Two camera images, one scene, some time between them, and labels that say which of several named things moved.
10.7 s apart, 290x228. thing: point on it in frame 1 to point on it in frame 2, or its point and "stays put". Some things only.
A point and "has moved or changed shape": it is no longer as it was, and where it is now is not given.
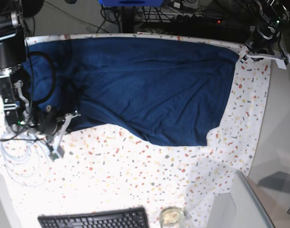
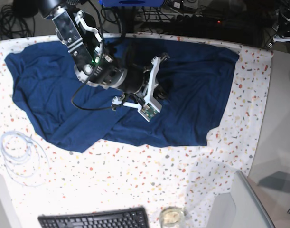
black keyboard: x=134 y=217 stays put
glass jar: x=171 y=217 stays put
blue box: x=132 y=3 stays put
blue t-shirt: x=165 y=91 has moved or changed shape
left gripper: x=46 y=122 to x=127 y=76
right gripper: x=263 y=40 to x=287 y=29
